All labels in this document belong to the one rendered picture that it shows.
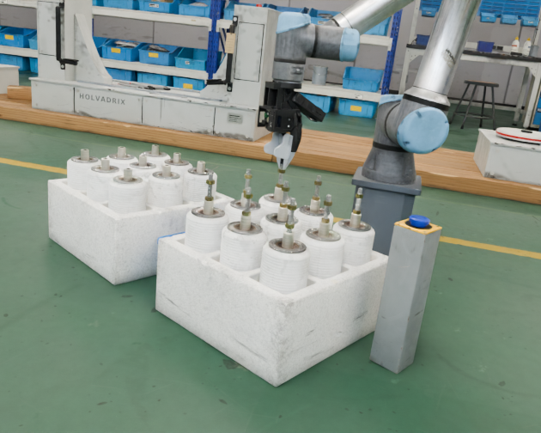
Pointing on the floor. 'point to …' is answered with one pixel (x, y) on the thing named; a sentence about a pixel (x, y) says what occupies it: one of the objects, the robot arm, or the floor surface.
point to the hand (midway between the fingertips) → (284, 163)
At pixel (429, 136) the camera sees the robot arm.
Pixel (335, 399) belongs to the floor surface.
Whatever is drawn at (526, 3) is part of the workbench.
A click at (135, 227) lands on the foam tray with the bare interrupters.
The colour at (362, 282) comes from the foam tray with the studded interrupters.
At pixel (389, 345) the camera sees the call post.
